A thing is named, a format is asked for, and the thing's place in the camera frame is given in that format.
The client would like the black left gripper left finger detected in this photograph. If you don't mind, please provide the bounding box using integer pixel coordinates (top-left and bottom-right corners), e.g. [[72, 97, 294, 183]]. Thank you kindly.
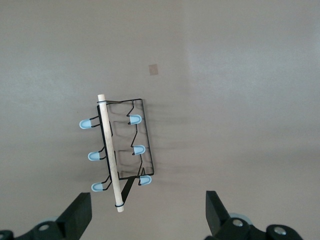
[[17, 192, 93, 240]]

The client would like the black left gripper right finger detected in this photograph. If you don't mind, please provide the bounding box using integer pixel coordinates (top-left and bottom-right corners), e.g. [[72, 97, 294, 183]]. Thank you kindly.
[[204, 190, 254, 240]]

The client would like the small brown tape square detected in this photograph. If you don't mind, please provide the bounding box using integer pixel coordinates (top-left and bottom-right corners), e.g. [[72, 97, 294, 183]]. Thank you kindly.
[[148, 63, 160, 76]]

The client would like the black wire cup holder rack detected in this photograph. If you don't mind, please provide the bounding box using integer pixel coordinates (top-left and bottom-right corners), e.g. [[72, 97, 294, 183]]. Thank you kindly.
[[78, 93, 155, 213]]

